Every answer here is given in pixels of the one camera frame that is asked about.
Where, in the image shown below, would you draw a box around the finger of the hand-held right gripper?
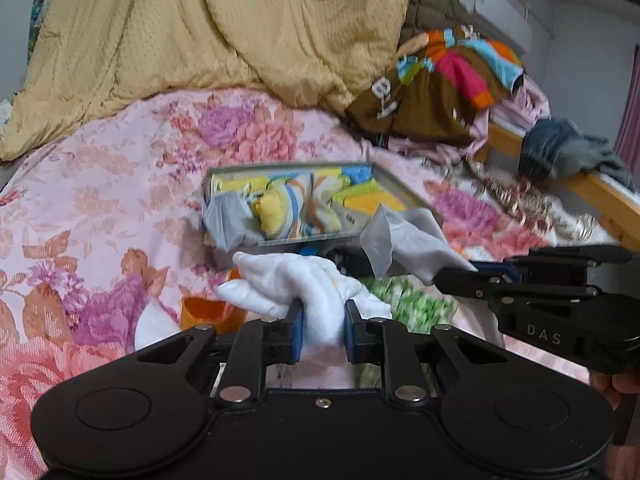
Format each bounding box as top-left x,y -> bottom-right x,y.
472,245 -> 635,286
434,266 -> 601,306

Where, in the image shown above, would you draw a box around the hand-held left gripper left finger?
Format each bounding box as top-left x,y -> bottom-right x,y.
135,299 -> 306,406

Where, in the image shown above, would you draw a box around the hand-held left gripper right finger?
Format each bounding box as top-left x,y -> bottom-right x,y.
344,299 -> 508,406

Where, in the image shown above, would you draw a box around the white dotted sock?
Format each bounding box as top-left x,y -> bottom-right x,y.
215,251 -> 393,348

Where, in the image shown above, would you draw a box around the grey cloth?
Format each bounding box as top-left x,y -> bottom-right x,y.
360,204 -> 478,286

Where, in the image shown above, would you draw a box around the grey box with cartoon lining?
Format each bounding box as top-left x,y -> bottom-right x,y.
202,161 -> 446,261

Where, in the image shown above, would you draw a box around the yellow striped sock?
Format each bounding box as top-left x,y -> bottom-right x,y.
254,172 -> 341,240

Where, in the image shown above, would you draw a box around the person's right hand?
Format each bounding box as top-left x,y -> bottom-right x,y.
589,370 -> 632,413

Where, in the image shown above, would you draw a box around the white gold ornament satin sheet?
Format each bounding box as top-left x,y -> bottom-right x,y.
425,157 -> 621,248

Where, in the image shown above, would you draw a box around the orange container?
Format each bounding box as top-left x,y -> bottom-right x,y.
179,269 -> 247,333

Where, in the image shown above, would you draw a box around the blue denim jeans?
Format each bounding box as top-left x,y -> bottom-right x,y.
517,117 -> 636,183

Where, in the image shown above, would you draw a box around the lilac garment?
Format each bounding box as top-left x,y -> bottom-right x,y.
385,77 -> 551,161

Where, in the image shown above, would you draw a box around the brown multicolour striped garment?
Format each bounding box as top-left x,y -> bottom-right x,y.
345,27 -> 526,148

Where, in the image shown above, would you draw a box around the purple curtain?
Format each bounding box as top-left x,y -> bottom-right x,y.
614,72 -> 640,171

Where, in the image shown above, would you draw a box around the pink floral blanket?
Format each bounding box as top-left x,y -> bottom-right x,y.
0,87 -> 601,480

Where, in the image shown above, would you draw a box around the white air conditioner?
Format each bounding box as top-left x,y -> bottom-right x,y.
457,0 -> 533,53

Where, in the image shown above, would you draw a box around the brown quilted blanket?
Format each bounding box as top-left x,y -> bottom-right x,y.
397,0 -> 481,46

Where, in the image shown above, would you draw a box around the yellow quilt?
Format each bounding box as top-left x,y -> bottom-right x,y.
0,0 -> 412,162

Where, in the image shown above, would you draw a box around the wooden bed rail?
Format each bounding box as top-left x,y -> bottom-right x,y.
487,122 -> 640,251

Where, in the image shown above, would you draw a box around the colourful wall poster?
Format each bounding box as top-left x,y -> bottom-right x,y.
27,0 -> 60,58

